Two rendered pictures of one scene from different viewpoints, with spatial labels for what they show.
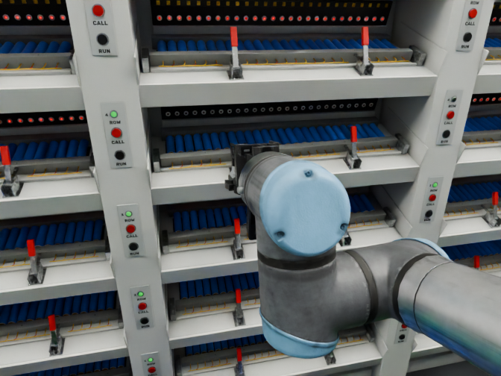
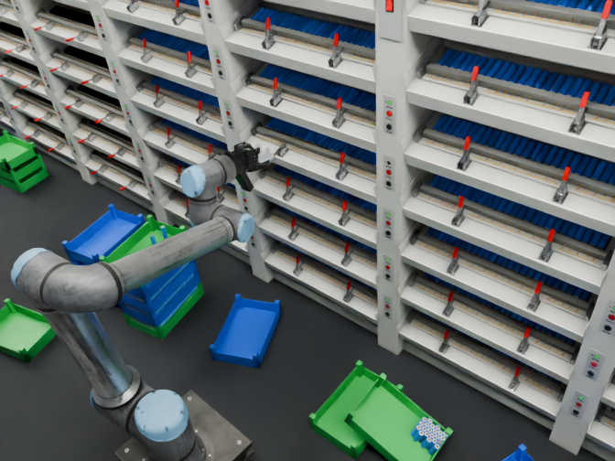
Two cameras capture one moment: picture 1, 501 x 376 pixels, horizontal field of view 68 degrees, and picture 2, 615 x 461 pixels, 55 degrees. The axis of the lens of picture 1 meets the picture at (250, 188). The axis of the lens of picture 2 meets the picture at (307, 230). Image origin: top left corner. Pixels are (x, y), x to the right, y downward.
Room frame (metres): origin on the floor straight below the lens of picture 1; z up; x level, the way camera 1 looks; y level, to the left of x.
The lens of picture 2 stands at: (-0.23, -1.50, 1.90)
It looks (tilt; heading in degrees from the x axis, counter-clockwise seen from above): 40 degrees down; 56
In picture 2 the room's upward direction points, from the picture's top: 6 degrees counter-clockwise
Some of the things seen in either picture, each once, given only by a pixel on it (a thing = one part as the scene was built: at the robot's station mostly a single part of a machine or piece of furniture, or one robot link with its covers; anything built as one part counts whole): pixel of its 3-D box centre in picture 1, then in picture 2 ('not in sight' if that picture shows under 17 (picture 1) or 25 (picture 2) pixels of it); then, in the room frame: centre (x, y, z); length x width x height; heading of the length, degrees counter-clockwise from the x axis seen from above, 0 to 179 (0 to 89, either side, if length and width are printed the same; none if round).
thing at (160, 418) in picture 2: not in sight; (163, 423); (-0.07, -0.36, 0.32); 0.17 x 0.15 x 0.18; 108
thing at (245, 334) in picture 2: not in sight; (247, 329); (0.43, 0.00, 0.04); 0.30 x 0.20 x 0.08; 36
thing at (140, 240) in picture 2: not in sight; (145, 249); (0.24, 0.38, 0.36); 0.30 x 0.20 x 0.08; 22
